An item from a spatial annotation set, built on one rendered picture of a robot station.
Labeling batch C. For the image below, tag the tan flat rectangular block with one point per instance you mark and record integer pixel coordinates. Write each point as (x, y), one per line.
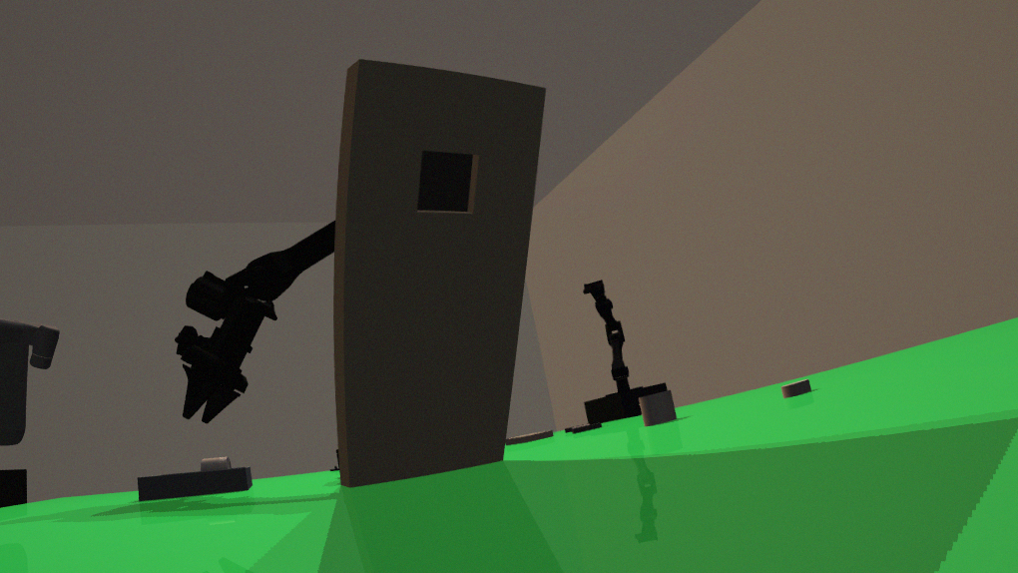
(528, 438)

